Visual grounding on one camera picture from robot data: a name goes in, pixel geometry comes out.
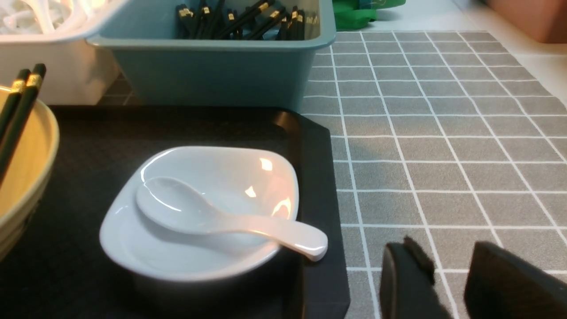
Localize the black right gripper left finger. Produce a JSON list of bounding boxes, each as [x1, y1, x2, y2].
[[380, 236, 452, 319]]

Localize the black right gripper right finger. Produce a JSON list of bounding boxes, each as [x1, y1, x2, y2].
[[464, 241, 567, 319]]

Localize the white square sauce dish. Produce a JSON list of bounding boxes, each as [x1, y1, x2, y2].
[[99, 147, 299, 283]]

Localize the white ceramic soup spoon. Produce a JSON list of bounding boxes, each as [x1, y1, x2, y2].
[[135, 176, 329, 262]]

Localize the yellow noodle bowl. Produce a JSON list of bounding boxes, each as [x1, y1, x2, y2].
[[0, 99, 59, 260]]

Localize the black chopstick gold band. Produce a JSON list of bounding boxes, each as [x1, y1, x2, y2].
[[0, 69, 31, 141], [0, 63, 47, 182]]

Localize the grey grid table mat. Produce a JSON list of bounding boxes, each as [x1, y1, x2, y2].
[[97, 31, 567, 319]]

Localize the brown box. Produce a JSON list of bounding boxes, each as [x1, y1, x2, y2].
[[481, 0, 567, 44]]

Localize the green cloth backdrop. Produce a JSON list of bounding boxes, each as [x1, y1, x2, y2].
[[332, 0, 406, 31]]

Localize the blue plastic chopstick bin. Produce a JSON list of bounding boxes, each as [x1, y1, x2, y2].
[[87, 0, 336, 109]]

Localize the pile of black chopsticks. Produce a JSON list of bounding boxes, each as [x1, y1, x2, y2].
[[175, 0, 320, 42]]

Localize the black serving tray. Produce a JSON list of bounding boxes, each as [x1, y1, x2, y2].
[[0, 106, 351, 319]]

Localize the white plastic spoon bin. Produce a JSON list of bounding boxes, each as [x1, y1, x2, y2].
[[0, 0, 128, 105]]

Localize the pile of white spoons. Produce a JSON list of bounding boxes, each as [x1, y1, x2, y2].
[[0, 0, 112, 35]]

